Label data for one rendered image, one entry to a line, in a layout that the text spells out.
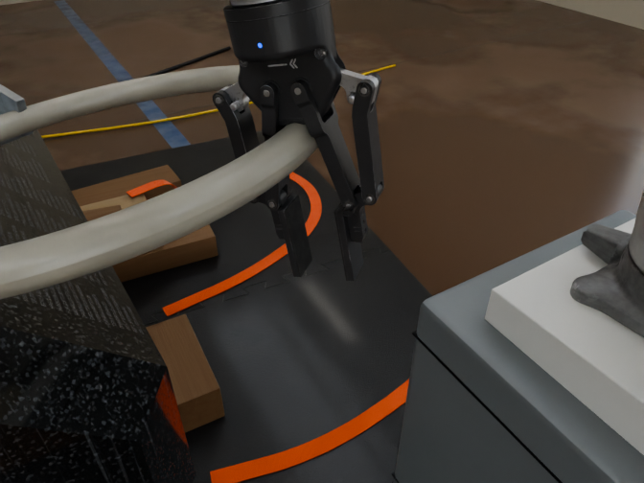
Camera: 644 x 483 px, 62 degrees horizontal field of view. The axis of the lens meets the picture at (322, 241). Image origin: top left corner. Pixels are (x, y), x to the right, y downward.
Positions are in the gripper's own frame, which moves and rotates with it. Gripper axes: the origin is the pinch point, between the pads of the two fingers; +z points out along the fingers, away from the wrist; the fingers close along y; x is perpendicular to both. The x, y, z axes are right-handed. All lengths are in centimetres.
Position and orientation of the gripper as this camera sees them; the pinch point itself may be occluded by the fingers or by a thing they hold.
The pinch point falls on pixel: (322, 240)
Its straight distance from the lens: 47.9
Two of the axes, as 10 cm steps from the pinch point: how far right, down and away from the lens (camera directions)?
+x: -3.5, 5.2, -7.8
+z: 1.7, 8.5, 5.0
